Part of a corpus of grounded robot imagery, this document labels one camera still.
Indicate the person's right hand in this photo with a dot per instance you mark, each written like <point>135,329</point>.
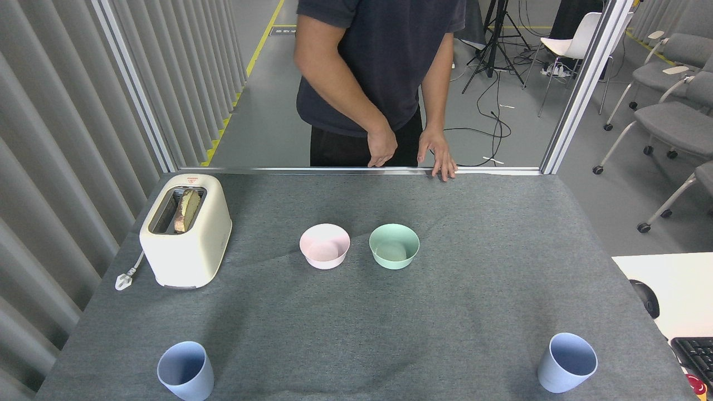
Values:
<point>381,147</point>

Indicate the person's left hand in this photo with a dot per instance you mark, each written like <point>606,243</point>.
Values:
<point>439,150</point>

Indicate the blue plastic cup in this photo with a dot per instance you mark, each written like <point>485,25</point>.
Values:
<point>557,379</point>
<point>186,381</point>

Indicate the person's right forearm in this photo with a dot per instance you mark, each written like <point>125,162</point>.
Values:
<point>334,83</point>

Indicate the person's left forearm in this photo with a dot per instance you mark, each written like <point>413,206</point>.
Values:
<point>436,94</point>

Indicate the person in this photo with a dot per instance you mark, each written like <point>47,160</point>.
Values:
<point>379,55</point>

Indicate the black tripod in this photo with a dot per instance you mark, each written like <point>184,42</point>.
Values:
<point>491,50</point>

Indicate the green bowl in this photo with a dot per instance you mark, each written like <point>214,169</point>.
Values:
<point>394,260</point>

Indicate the pink bowl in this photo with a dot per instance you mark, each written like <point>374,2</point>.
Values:
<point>325,259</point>

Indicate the white power strip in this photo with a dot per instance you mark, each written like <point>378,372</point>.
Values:
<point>554,70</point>

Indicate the white chair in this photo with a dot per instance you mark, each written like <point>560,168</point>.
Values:
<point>562,47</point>

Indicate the bread slice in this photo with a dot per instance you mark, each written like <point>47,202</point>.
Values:
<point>187,210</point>

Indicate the cream toaster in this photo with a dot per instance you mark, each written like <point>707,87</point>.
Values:
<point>189,256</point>

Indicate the black computer mouse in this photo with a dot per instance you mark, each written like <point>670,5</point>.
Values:
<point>646,301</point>

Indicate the white desk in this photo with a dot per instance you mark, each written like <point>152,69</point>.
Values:
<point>679,284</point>

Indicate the white toaster power plug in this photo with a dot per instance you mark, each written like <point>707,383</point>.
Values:
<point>122,281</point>

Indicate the black keyboard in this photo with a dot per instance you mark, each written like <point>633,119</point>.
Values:
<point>696,353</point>

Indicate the red round object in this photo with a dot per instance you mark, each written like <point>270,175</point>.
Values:
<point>696,385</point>

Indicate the silver frame rail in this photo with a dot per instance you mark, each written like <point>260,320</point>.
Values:
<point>278,170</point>

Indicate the silver frame post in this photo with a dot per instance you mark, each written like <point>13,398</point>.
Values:
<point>136,89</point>
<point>585,89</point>

